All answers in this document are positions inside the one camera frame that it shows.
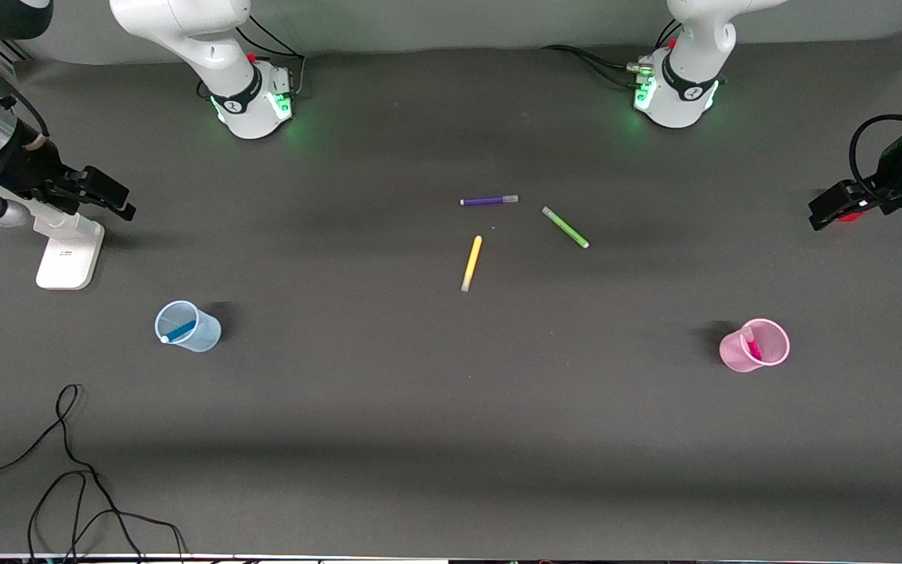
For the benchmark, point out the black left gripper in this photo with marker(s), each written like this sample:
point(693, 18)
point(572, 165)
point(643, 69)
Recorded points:
point(892, 168)

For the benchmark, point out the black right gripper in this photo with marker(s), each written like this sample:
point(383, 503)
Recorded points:
point(30, 166)

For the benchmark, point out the blue marker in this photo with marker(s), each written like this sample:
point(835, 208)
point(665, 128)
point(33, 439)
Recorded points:
point(178, 330)

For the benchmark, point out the pink marker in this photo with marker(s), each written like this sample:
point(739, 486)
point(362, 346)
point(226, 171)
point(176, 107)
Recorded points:
point(752, 346)

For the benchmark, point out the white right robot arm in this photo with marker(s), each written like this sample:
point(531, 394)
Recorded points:
point(208, 39)

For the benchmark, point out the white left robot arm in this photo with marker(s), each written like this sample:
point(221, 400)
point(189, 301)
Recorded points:
point(690, 86)

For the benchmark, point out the rubik's cube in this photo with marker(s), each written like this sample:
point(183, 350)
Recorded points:
point(852, 217)

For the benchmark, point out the white stand base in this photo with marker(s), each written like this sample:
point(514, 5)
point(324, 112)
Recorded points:
point(67, 254)

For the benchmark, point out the light blue plastic cup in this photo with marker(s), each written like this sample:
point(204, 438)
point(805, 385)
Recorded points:
point(204, 337)

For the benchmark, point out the pink plastic cup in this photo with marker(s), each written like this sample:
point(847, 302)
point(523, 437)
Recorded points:
point(733, 354)

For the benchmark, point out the green marker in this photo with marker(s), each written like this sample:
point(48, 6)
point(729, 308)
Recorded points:
point(565, 227)

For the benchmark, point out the purple marker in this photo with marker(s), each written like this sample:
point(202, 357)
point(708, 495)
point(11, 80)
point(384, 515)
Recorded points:
point(488, 200)

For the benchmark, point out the yellow marker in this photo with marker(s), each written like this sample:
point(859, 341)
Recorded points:
point(471, 264)

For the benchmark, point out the dark grey table cloth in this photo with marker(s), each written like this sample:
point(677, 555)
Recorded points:
point(451, 439)

